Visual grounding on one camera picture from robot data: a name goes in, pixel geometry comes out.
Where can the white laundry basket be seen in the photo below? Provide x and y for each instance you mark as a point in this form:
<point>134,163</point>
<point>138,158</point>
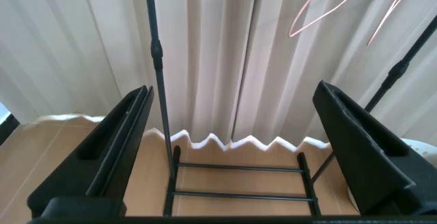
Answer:
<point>423,149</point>

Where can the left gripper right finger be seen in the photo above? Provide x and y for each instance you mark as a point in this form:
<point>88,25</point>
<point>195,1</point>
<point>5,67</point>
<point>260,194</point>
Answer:
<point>368,169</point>

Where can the black clothes rack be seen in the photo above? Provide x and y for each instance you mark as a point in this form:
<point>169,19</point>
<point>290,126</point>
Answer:
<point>157,53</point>

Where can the pink clothes hanger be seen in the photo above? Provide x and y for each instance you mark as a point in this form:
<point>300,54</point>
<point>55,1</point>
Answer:
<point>389,10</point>
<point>326,12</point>

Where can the beige curtain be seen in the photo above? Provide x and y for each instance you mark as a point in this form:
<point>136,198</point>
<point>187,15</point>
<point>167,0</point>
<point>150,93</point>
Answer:
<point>85,46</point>

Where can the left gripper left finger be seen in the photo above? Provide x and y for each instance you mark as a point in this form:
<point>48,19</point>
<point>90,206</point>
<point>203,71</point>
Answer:
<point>102,162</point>

